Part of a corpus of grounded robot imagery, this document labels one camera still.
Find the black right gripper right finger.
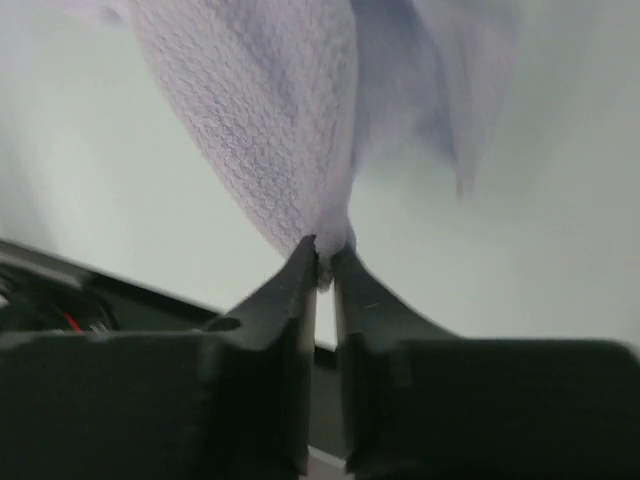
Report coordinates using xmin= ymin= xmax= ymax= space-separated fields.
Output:
xmin=332 ymin=249 xmax=639 ymax=479

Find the light blue cloth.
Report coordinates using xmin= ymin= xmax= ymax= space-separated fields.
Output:
xmin=94 ymin=0 xmax=521 ymax=294

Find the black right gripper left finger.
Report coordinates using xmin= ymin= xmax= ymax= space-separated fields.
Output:
xmin=1 ymin=237 xmax=317 ymax=479

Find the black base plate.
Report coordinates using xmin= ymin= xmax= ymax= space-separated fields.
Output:
xmin=1 ymin=241 xmax=346 ymax=458

